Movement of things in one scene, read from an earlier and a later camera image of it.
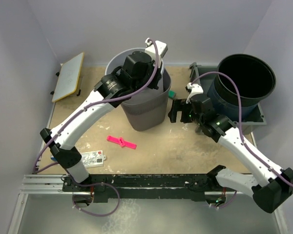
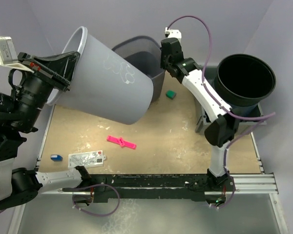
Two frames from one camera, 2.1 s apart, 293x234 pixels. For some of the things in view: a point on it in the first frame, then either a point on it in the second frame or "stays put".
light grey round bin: (118, 60) → (107, 83)
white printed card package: (93, 159) stays put
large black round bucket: (256, 80) stays put
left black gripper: (157, 74) → (58, 69)
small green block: (172, 93) stays put
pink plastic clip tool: (122, 143) stays put
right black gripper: (179, 105) → (163, 65)
